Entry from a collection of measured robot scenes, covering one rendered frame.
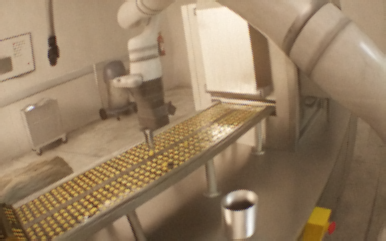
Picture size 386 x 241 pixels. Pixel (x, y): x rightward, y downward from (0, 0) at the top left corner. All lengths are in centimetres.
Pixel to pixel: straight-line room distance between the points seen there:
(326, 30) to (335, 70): 4
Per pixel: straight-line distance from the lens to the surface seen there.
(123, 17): 63
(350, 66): 26
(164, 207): 75
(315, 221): 70
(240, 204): 64
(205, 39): 94
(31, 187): 69
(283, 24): 27
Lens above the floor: 124
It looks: 19 degrees down
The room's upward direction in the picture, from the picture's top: 8 degrees counter-clockwise
